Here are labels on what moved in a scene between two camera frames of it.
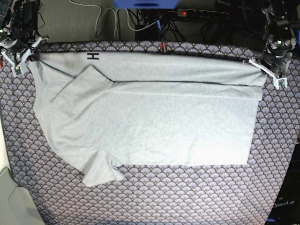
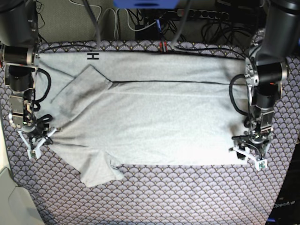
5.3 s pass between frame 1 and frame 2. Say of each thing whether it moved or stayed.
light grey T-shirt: stayed
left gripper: moved
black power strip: stayed
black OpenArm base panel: stayed
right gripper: moved
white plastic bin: stayed
